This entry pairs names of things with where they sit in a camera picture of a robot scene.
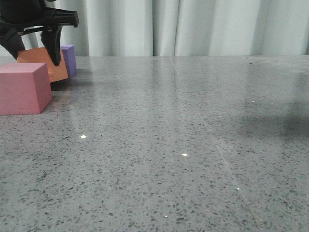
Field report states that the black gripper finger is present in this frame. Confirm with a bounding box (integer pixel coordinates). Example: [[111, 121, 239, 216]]
[[41, 26, 62, 66], [0, 29, 24, 59]]

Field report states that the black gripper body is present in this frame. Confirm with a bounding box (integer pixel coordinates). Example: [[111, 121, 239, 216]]
[[0, 0, 79, 35]]

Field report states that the orange foam cube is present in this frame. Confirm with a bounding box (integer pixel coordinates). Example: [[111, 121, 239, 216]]
[[17, 47, 69, 83]]

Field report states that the purple foam cube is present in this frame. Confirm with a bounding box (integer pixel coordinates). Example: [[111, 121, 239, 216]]
[[60, 44, 77, 78]]

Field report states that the pink foam cube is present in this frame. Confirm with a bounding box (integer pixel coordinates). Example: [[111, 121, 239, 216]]
[[0, 63, 52, 116]]

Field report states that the pale green curtain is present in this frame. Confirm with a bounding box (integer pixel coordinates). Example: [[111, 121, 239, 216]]
[[0, 0, 309, 58]]

